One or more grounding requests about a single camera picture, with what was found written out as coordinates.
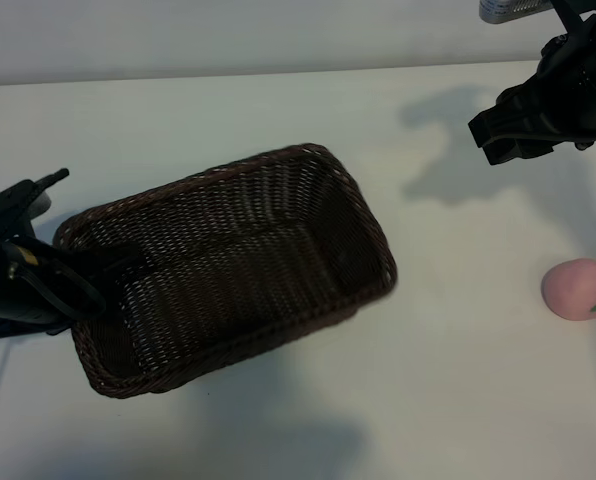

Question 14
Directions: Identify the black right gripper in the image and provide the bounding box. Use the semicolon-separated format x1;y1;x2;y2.
467;67;596;167

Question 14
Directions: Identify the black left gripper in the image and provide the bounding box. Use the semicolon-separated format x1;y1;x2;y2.
0;236;147;327

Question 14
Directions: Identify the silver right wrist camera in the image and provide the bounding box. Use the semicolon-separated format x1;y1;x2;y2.
479;0;554;25

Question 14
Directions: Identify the dark brown wicker basket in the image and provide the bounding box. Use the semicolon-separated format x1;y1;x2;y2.
52;142;399;400

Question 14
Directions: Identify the pink peach with green stem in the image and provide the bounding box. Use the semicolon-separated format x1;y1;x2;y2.
541;257;596;321

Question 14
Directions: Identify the black cable bundle on gripper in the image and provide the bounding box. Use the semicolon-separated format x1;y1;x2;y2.
7;249;107;322

